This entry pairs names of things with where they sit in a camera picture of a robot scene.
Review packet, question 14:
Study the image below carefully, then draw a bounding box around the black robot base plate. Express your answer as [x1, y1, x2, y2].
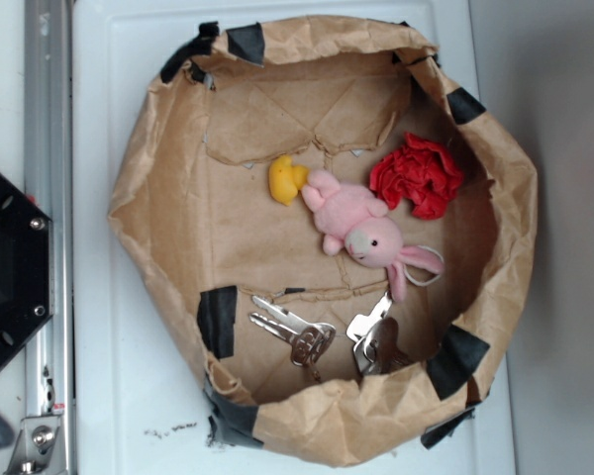
[0, 173, 52, 372]

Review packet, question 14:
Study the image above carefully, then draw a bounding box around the aluminium frame rail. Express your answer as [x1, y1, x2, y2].
[24, 1, 77, 474]

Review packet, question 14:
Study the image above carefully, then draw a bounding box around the silver key bunch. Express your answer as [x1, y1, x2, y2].
[346, 291, 413, 376]

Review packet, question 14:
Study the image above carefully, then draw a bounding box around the metal corner bracket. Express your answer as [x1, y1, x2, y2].
[5, 415, 67, 475]

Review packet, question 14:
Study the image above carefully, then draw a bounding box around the yellow rubber duck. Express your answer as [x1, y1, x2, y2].
[268, 154, 310, 206]

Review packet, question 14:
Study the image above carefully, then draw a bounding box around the red crumpled paper ball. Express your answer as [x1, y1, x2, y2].
[368, 132, 464, 220]

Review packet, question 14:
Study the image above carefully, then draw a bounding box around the silver keys left pair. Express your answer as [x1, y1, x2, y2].
[248, 295, 337, 373]

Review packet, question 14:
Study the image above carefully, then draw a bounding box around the brown paper bag bin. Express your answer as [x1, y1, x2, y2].
[109, 16, 537, 467]

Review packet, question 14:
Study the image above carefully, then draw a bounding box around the pink plush bunny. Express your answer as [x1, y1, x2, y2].
[301, 170, 445, 302]

